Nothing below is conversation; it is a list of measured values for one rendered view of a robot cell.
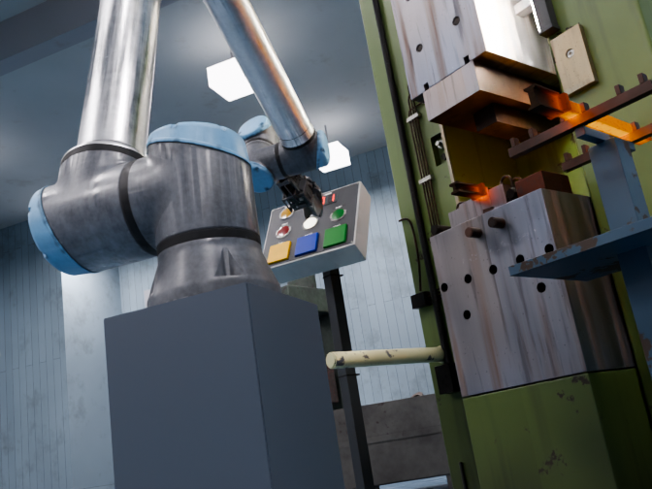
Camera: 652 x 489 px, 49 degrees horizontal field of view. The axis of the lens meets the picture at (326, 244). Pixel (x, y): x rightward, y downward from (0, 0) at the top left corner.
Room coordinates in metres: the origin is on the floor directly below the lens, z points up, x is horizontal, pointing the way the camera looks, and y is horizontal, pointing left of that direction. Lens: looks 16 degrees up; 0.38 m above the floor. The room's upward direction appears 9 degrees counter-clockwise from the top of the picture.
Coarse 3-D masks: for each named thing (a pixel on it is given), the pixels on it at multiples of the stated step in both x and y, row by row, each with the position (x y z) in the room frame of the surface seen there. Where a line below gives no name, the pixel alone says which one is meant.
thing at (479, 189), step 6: (456, 180) 1.78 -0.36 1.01; (450, 186) 1.80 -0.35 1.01; (456, 186) 1.79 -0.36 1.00; (462, 186) 1.80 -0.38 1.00; (468, 186) 1.82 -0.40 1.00; (474, 186) 1.83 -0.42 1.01; (480, 186) 1.83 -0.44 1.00; (456, 192) 1.78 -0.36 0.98; (462, 192) 1.79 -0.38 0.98; (468, 192) 1.80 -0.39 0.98; (474, 192) 1.82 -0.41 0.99; (480, 192) 1.83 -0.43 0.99; (486, 192) 1.83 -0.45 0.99; (474, 198) 1.85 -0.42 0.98
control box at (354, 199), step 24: (336, 192) 2.19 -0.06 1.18; (360, 192) 2.14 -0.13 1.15; (288, 216) 2.24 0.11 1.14; (312, 216) 2.18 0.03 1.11; (360, 216) 2.11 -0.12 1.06; (288, 240) 2.18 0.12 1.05; (360, 240) 2.08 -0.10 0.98; (288, 264) 2.14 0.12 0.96; (312, 264) 2.13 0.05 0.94; (336, 264) 2.12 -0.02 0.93
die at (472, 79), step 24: (456, 72) 1.84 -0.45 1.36; (480, 72) 1.81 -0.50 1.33; (504, 72) 1.88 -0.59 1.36; (432, 96) 1.92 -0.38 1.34; (456, 96) 1.86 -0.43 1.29; (480, 96) 1.84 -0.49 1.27; (504, 96) 1.87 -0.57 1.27; (528, 96) 1.94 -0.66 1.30; (432, 120) 1.95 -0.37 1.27; (456, 120) 1.97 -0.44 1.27
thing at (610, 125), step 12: (540, 96) 1.22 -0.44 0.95; (552, 96) 1.25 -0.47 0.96; (564, 96) 1.25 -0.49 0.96; (540, 108) 1.22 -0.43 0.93; (552, 108) 1.23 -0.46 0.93; (564, 108) 1.25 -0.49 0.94; (576, 108) 1.29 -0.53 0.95; (600, 120) 1.35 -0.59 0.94; (612, 120) 1.39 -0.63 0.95; (612, 132) 1.42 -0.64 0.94; (624, 132) 1.43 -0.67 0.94; (636, 144) 1.52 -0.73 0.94
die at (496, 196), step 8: (504, 184) 1.80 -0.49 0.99; (488, 192) 1.83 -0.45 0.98; (496, 192) 1.82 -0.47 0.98; (504, 192) 1.80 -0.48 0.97; (472, 200) 1.88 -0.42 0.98; (480, 200) 1.86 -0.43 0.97; (488, 200) 1.84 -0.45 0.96; (496, 200) 1.82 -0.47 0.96; (504, 200) 1.80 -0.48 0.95; (512, 200) 1.81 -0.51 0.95; (464, 208) 1.90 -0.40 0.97; (472, 208) 1.88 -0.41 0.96; (480, 208) 1.86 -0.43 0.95; (456, 216) 1.93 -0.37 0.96; (464, 216) 1.91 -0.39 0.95; (472, 216) 1.89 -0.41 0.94; (456, 224) 1.93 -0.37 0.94
